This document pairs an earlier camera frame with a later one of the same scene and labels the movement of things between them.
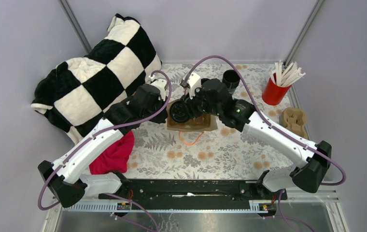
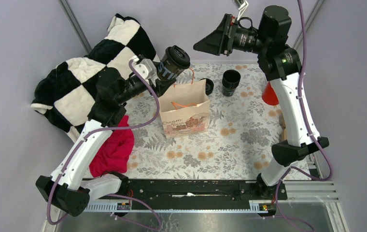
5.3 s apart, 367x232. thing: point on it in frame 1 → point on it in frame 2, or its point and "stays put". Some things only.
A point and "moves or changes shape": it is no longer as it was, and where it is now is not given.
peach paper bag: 197,123 moves or changes shape
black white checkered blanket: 76,94 stays put
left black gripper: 162,118 → 161,85
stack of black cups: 231,78 stays put
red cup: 273,94 stays put
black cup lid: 179,111 → 178,56
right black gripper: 193,111 → 217,42
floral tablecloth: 228,154 stays put
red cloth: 115,158 stays put
